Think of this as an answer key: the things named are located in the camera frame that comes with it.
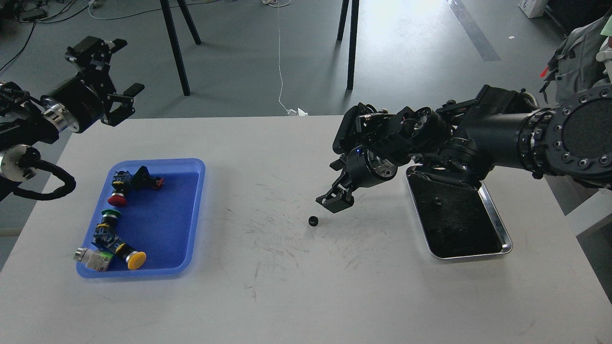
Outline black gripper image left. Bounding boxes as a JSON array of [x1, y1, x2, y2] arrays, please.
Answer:
[[40, 36, 145, 133]]

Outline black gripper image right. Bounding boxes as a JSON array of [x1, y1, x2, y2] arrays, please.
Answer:
[[316, 146, 398, 214]]

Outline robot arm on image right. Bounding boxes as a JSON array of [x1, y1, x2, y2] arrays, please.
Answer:
[[316, 84, 612, 213]]

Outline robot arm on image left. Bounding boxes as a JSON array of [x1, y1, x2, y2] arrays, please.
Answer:
[[0, 36, 144, 201]]

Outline silver metal tray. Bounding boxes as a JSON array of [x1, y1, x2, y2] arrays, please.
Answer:
[[405, 167, 514, 261]]

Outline blue plastic tray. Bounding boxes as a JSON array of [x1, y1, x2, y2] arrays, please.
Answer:
[[75, 158, 206, 279]]

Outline black tripod legs left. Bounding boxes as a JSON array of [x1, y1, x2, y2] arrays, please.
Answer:
[[159, 0, 202, 97]]

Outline black tripod legs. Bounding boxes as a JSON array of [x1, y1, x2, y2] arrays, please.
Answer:
[[336, 0, 360, 91], [159, 0, 202, 97]]

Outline black red connector part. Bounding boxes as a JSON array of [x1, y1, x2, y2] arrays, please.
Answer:
[[131, 165, 164, 190]]

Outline black tripod legs right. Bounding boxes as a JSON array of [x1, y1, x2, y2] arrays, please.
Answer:
[[336, 0, 360, 91]]

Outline white green connector block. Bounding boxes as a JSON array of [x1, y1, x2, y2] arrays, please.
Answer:
[[73, 247, 114, 272]]

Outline grey backpack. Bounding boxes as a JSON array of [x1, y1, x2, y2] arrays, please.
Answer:
[[539, 11, 611, 104]]

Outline white office chair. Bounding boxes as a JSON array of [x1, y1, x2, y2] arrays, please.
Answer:
[[595, 44, 612, 81]]

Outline white cable on floor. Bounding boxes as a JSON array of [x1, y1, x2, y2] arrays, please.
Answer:
[[262, 0, 309, 117]]

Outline red push button switch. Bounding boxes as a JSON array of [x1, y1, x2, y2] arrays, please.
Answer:
[[107, 171, 132, 207]]

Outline green push button switch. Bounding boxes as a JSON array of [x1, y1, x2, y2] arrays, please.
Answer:
[[100, 209, 121, 228]]

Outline blue black switch body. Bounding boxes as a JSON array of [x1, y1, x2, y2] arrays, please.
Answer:
[[91, 224, 120, 252]]

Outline yellow push button switch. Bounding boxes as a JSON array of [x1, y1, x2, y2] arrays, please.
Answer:
[[114, 243, 147, 270]]

